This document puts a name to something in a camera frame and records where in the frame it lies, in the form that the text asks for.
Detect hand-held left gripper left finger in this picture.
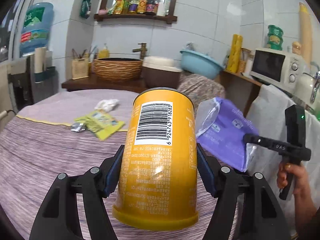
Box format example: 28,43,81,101
29,144,125,240

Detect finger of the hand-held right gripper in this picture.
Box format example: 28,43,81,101
244,133,290,155

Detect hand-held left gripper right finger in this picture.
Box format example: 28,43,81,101
196,142,292,240

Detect purple plastic bag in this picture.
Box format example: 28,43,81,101
196,97,259,173

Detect yellow snack can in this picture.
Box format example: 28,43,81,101
112,87,200,230

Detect person's right forearm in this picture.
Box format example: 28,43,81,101
294,180,320,240

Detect person's right hand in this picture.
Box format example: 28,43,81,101
276,161,312,198

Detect white cloth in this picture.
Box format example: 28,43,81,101
246,84,320,180

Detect white kettle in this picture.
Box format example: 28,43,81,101
295,72,317,108

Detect green snack packet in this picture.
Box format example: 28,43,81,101
74,110,125,140

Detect striped purple tablecloth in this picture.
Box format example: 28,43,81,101
0,116,238,240

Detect silver foil wrapper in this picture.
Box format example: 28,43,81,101
71,122,87,132

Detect wooden side shelf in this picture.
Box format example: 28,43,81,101
220,70,263,117

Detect white microwave oven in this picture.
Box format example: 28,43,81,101
249,47,305,90

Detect crumpled white tissue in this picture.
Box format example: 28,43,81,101
94,99,120,112

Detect floral cloth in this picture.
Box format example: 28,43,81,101
176,71,227,115

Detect lilac cloth with yellow edge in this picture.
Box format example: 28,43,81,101
16,89,200,133

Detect dark wooden counter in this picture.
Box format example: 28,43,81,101
61,76,180,93

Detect yellow plastic roll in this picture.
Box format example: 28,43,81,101
226,34,243,73

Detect stack of green noodle cups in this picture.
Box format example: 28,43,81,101
266,25,284,50

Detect wicker wash basin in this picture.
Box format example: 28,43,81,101
93,57,143,82

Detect light blue plastic basin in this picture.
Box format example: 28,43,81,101
180,49,225,80

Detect brown and white bin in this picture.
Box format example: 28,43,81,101
142,56,182,88

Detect beige utensil holder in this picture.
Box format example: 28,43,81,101
72,57,90,79

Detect yellow soap bottle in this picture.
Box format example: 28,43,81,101
98,44,110,59

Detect brass faucet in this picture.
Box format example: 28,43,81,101
132,42,147,60

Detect dark dispenser stand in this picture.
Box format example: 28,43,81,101
7,55,58,110

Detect paper towel roll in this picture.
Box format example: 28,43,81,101
34,47,47,74

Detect wooden framed mirror shelf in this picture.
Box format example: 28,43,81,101
94,0,184,25

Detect blue water jug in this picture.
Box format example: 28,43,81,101
19,2,54,57

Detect yellow green packet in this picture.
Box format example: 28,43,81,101
107,0,125,15

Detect purple label bottle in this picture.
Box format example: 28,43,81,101
128,0,140,14

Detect orange label bottle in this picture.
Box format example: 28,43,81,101
137,0,148,14

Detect dark sauce bottle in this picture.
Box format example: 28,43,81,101
144,0,160,15

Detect green wall holder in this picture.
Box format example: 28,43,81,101
34,66,57,83

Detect green hanging wall packet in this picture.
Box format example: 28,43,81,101
79,0,92,19

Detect window frame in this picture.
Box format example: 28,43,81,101
0,0,28,63

